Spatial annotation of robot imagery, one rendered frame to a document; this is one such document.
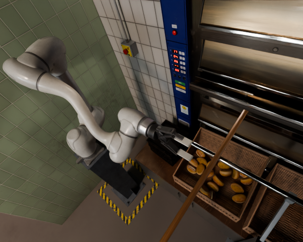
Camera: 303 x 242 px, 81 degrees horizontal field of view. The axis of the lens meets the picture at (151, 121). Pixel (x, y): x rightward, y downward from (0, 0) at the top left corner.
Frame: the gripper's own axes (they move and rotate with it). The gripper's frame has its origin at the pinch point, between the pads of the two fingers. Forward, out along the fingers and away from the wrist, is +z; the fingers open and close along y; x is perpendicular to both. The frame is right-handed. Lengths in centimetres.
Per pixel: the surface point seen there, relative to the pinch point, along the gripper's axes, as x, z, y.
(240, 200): -20, 29, 84
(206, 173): -5.3, 6.5, 28.3
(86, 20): -44, -116, -19
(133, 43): -53, -81, -1
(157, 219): 29, -28, 149
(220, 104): -55, -10, 31
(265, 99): -51, 15, 9
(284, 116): -40.6, 25.1, 6.0
